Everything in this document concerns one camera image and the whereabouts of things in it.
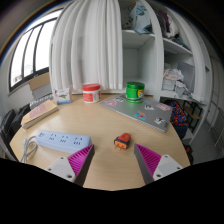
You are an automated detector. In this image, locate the light blue power strip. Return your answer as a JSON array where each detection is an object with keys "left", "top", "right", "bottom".
[{"left": 35, "top": 129, "right": 93, "bottom": 154}]

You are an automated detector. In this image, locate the white shelf unit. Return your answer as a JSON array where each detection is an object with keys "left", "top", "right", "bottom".
[{"left": 118, "top": 0, "right": 214, "bottom": 108}]

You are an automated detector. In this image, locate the white curtain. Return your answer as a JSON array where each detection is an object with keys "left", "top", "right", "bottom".
[{"left": 49, "top": 0, "right": 124, "bottom": 94}]

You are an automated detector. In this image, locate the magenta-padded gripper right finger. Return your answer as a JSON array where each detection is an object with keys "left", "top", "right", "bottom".
[{"left": 133, "top": 143, "right": 184, "bottom": 185}]

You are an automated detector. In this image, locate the cardboard box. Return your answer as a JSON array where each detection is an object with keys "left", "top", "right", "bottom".
[{"left": 28, "top": 72, "right": 53, "bottom": 100}]

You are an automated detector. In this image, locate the yellow pink book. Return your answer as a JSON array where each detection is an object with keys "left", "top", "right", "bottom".
[{"left": 20, "top": 99, "right": 60, "bottom": 130}]

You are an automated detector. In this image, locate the white power strip cable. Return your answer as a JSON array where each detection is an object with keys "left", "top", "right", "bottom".
[{"left": 20, "top": 135, "right": 39, "bottom": 164}]

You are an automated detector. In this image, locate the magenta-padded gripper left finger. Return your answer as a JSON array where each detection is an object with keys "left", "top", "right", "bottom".
[{"left": 44, "top": 143, "right": 96, "bottom": 187}]

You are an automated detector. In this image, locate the black metal rack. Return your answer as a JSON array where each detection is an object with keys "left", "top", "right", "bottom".
[{"left": 184, "top": 101, "right": 205, "bottom": 134}]

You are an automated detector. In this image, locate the small white blue box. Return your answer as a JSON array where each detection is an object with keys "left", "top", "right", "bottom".
[{"left": 53, "top": 87, "right": 73, "bottom": 106}]

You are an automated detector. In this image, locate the multicoloured patterned bag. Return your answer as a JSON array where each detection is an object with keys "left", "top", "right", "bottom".
[{"left": 168, "top": 100, "right": 189, "bottom": 128}]

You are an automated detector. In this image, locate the grey laptop with stickers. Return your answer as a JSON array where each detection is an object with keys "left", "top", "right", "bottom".
[{"left": 98, "top": 94, "right": 174, "bottom": 134}]

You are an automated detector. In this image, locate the black suitcase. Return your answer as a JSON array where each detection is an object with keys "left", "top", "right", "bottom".
[{"left": 0, "top": 108, "right": 17, "bottom": 148}]

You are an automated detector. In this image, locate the white jar with red lid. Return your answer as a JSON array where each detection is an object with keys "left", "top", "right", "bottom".
[{"left": 81, "top": 83, "right": 102, "bottom": 104}]

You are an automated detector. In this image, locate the white radiator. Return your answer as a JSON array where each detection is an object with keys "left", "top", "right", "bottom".
[{"left": 29, "top": 93, "right": 54, "bottom": 110}]

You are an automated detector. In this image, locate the green metal can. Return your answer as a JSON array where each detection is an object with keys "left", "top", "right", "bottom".
[{"left": 125, "top": 81, "right": 146, "bottom": 104}]

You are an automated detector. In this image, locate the black-framed window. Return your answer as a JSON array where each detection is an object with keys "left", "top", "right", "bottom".
[{"left": 8, "top": 9, "right": 64, "bottom": 93}]

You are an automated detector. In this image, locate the black bag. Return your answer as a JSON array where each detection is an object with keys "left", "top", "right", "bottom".
[{"left": 9, "top": 103, "right": 32, "bottom": 134}]

